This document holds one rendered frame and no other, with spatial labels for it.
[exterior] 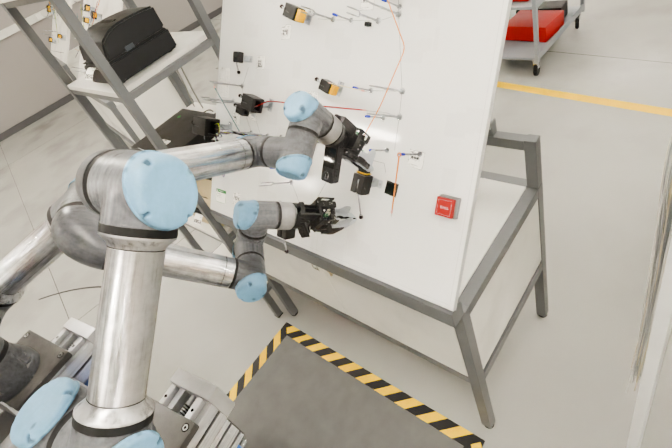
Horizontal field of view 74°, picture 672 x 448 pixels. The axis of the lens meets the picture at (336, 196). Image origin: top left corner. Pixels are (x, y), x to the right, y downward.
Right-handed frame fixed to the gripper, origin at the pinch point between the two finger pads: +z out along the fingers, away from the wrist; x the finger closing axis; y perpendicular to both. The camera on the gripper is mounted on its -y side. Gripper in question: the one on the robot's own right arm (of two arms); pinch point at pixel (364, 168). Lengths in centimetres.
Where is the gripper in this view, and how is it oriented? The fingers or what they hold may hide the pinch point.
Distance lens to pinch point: 128.5
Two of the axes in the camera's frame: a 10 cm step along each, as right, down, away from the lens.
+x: -7.2, -3.3, 6.1
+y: 4.6, -8.9, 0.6
